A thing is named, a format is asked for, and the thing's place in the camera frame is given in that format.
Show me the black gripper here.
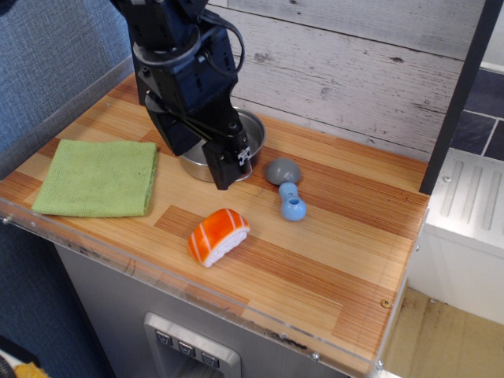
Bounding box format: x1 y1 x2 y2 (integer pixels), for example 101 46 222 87
138 62 252 190

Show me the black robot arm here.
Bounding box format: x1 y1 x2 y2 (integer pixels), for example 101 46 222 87
113 1 251 190

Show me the green cloth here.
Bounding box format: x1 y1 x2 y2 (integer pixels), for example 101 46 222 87
32 139 158 218

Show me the small steel pot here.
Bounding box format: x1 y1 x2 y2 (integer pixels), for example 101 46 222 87
179 106 266 182

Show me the toy salmon sushi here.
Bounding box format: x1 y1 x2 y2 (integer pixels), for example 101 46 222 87
187 209 250 268

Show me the clear acrylic edge strip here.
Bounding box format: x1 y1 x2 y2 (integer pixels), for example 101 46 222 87
1 200 384 377

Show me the silver dispenser panel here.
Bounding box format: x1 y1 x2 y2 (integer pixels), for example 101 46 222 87
144 312 242 377

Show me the white ribbed side counter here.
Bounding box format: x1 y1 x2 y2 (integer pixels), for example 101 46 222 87
408 149 503 324

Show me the yellow object at corner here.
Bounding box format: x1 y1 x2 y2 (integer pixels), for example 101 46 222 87
13 363 49 378

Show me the right black frame post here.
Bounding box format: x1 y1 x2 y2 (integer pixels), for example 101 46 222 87
419 0 503 195

